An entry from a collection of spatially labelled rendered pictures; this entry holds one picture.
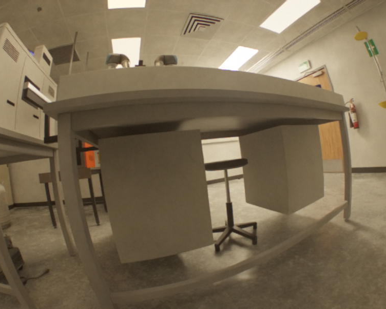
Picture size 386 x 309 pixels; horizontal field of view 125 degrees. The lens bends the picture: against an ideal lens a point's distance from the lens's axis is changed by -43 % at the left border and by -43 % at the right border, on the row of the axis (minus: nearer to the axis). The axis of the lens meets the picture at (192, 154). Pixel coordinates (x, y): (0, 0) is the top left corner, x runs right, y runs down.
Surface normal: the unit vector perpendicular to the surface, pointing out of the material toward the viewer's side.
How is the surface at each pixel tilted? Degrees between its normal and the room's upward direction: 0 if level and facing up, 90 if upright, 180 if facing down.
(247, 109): 90
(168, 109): 90
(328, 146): 90
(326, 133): 90
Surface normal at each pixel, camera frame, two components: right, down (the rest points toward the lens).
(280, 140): -0.94, 0.11
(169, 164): 0.30, -0.06
